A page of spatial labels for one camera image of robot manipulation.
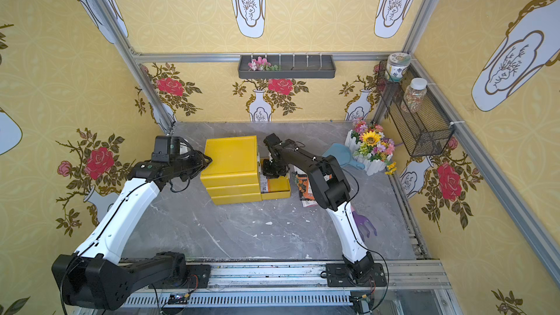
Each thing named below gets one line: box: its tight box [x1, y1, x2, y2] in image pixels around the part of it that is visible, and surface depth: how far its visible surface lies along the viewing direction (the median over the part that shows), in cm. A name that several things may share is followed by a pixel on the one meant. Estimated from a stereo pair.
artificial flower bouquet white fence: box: [344, 117, 398, 176], surface depth 94 cm
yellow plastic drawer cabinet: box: [200, 135, 262, 206], surface depth 83 cm
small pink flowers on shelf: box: [247, 56, 279, 71], surface depth 89 cm
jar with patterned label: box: [385, 51, 412, 83], surface depth 87 cm
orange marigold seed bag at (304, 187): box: [295, 173, 315, 201], surface depth 96 cm
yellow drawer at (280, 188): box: [260, 175, 291, 200], surface depth 95 cm
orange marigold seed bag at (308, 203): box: [301, 199, 318, 208], surface depth 92 cm
